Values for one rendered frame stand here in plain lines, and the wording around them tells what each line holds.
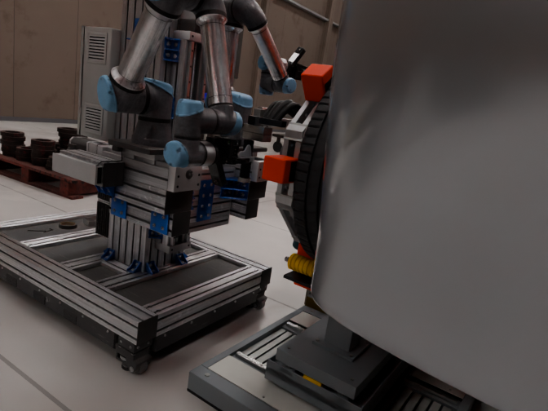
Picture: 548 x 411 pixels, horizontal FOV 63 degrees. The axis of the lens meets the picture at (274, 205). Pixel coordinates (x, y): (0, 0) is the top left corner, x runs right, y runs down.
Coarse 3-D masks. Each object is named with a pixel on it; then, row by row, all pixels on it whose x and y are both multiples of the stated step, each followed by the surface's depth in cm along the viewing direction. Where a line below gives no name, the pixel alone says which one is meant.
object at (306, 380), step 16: (272, 368) 155; (288, 368) 152; (384, 368) 165; (400, 368) 168; (288, 384) 152; (304, 384) 148; (320, 384) 144; (368, 384) 153; (384, 384) 153; (320, 400) 145; (336, 400) 141; (352, 400) 143; (368, 400) 141
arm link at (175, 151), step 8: (168, 144) 126; (176, 144) 124; (184, 144) 126; (192, 144) 127; (200, 144) 131; (168, 152) 126; (176, 152) 124; (184, 152) 125; (192, 152) 127; (200, 152) 130; (168, 160) 126; (176, 160) 125; (184, 160) 126; (192, 160) 128; (200, 160) 131
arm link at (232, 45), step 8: (224, 0) 199; (232, 0) 195; (232, 16) 196; (224, 24) 200; (232, 24) 200; (240, 24) 201; (232, 32) 202; (240, 32) 205; (232, 40) 203; (232, 48) 204; (232, 56) 205; (232, 64) 206; (232, 72) 208; (232, 80) 209; (232, 88) 209; (208, 104) 211
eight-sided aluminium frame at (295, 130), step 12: (300, 108) 137; (312, 108) 139; (300, 120) 135; (288, 132) 133; (300, 132) 130; (288, 144) 133; (300, 144) 131; (276, 192) 137; (288, 192) 135; (276, 204) 139; (288, 204) 135; (288, 216) 144
